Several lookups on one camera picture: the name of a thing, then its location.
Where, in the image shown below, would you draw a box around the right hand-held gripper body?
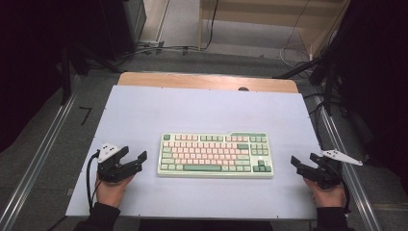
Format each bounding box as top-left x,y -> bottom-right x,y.
296,149 -> 365,191

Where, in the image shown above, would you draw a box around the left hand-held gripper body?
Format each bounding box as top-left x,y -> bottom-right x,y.
95,142 -> 143,185

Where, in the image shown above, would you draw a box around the green and pink keyboard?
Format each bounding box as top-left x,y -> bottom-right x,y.
156,131 -> 275,179

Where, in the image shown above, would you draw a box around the person's right hand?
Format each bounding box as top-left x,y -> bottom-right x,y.
302,177 -> 348,209

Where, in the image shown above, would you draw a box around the person's left hand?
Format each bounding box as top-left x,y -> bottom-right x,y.
94,173 -> 137,210

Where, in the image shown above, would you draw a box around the black metal stand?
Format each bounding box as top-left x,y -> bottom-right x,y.
58,40 -> 123,106
271,53 -> 349,117

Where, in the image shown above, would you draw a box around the white table board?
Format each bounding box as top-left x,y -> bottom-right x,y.
64,84 -> 346,222

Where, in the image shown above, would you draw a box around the wooden table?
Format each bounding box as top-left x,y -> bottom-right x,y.
116,71 -> 300,94

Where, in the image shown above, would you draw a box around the dark curtain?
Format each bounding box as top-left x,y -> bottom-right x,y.
0,0 -> 109,154
330,0 -> 408,195

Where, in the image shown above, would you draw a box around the black cabinet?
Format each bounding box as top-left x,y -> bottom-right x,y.
99,0 -> 148,61

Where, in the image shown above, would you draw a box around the light wooden shelf unit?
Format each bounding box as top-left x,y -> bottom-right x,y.
197,0 -> 351,61

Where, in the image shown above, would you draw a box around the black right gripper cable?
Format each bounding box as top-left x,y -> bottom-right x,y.
339,177 -> 352,216

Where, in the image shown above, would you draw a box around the aluminium floor rail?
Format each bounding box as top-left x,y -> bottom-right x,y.
0,90 -> 79,231
316,95 -> 383,231

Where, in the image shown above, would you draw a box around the black floor cables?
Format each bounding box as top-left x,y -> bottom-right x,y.
115,40 -> 206,63

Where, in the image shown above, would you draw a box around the grey hanging cable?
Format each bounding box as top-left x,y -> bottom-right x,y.
278,0 -> 313,70

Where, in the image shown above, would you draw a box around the black hanging cable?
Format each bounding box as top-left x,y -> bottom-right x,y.
203,0 -> 221,52

